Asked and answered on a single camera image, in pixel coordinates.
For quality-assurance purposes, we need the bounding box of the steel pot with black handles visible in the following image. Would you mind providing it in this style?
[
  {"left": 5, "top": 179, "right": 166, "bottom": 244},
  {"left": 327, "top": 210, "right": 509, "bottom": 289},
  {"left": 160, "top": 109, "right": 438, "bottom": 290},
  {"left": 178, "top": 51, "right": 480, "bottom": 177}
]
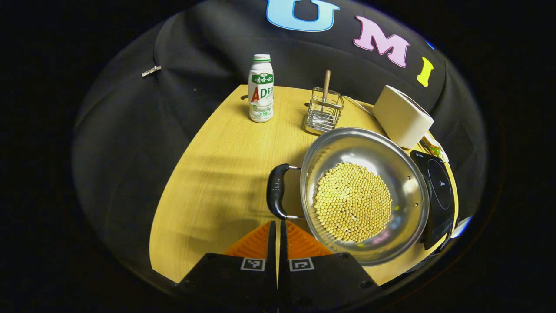
[{"left": 266, "top": 127, "right": 430, "bottom": 266}]

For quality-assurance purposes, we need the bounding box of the white blue-edged panel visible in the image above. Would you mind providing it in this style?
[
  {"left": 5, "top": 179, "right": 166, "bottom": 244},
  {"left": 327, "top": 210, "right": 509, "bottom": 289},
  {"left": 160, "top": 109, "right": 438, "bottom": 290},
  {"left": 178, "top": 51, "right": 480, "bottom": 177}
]
[{"left": 451, "top": 216, "right": 472, "bottom": 238}]

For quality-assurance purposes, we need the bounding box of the white toaster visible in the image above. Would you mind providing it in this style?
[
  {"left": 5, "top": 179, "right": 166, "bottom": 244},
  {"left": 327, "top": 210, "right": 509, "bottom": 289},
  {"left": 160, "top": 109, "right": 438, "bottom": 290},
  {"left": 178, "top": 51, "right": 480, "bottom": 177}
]
[{"left": 373, "top": 85, "right": 434, "bottom": 150}]

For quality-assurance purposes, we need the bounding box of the white toaster cable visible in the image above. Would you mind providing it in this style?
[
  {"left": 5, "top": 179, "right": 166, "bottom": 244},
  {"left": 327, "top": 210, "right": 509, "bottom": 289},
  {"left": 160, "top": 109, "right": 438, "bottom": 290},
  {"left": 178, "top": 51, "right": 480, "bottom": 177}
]
[{"left": 343, "top": 96, "right": 374, "bottom": 116}]

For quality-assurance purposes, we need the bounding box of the black induction cooktop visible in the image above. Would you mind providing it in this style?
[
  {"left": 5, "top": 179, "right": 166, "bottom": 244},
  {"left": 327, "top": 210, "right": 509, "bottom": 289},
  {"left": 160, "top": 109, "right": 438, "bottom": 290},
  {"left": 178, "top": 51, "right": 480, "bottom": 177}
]
[{"left": 410, "top": 150, "right": 456, "bottom": 250}]

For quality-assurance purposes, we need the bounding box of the white green-label milk bottle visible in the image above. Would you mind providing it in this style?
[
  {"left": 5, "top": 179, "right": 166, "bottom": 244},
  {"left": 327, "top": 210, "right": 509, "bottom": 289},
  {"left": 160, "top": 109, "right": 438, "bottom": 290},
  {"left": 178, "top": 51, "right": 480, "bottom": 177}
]
[{"left": 248, "top": 54, "right": 275, "bottom": 123}]

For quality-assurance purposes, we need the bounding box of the wire utensil basket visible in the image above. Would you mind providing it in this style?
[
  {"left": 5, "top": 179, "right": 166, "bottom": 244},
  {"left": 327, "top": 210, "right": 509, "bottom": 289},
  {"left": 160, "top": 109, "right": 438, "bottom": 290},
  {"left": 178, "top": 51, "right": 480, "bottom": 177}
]
[{"left": 304, "top": 87, "right": 345, "bottom": 135}]

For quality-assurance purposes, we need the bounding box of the pile of yellow soybeans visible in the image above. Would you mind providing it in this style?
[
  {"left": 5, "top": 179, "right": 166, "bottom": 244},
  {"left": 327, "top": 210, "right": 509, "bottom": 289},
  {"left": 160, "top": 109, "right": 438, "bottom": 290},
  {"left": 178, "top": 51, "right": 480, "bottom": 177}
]
[{"left": 313, "top": 163, "right": 393, "bottom": 243}]

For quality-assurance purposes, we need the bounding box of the sandwich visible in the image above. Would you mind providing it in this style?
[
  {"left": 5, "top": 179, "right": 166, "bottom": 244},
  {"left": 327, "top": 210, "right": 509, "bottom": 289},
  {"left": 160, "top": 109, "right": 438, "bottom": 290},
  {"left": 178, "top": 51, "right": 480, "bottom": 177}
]
[{"left": 424, "top": 138, "right": 444, "bottom": 159}]

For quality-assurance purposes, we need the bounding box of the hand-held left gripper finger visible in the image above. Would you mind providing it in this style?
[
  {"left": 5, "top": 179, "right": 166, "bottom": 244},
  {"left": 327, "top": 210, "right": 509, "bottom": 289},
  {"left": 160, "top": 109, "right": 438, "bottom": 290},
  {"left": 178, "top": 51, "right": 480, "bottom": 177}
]
[
  {"left": 176, "top": 221, "right": 278, "bottom": 307},
  {"left": 279, "top": 220, "right": 381, "bottom": 309}
]

